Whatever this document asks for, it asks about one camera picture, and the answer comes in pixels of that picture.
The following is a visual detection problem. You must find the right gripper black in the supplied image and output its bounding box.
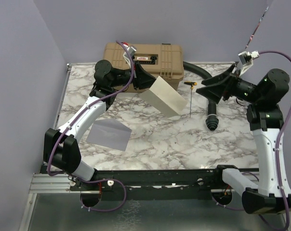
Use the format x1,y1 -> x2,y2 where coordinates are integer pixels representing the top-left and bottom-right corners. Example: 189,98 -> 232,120
197,64 -> 263,103

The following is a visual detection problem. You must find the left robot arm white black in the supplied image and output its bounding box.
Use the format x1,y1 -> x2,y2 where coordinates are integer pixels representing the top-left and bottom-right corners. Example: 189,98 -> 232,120
43,60 -> 156,190

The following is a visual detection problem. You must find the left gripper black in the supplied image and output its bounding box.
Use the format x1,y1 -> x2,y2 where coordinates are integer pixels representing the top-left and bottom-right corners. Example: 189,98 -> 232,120
109,60 -> 161,90

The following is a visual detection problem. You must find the aluminium frame rail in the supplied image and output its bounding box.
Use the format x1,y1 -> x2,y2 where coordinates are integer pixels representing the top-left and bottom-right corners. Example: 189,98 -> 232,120
29,64 -> 73,194

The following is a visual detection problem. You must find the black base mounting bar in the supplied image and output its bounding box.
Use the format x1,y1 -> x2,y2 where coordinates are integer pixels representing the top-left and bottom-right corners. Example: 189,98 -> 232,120
69,164 -> 251,201

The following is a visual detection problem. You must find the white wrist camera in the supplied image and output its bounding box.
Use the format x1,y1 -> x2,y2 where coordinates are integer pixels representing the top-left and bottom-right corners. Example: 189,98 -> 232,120
123,44 -> 137,67
237,51 -> 260,77

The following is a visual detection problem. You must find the grey envelope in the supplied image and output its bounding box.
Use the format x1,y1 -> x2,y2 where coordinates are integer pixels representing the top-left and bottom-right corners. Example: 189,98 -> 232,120
86,118 -> 132,151

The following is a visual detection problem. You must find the tan plastic tool case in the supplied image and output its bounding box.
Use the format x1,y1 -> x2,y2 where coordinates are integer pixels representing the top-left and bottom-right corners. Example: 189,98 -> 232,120
103,42 -> 184,90

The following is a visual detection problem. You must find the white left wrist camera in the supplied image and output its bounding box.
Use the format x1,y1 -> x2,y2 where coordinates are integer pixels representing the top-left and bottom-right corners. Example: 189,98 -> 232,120
123,44 -> 137,67

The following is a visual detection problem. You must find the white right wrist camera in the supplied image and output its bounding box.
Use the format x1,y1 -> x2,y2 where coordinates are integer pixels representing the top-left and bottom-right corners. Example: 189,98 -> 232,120
237,51 -> 260,77

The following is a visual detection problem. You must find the black corrugated hose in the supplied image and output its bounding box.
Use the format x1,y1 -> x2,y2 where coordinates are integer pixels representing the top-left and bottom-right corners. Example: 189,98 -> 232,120
183,61 -> 220,132

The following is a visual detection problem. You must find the yellow black T-handle hex key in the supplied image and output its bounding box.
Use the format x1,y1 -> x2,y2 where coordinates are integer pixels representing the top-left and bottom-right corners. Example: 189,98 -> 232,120
184,81 -> 197,118

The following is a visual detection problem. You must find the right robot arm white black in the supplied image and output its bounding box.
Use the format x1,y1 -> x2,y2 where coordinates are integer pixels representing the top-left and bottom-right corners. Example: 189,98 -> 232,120
196,65 -> 291,214

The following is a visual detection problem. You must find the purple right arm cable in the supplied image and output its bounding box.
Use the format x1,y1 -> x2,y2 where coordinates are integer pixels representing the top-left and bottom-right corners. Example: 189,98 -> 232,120
212,50 -> 291,229

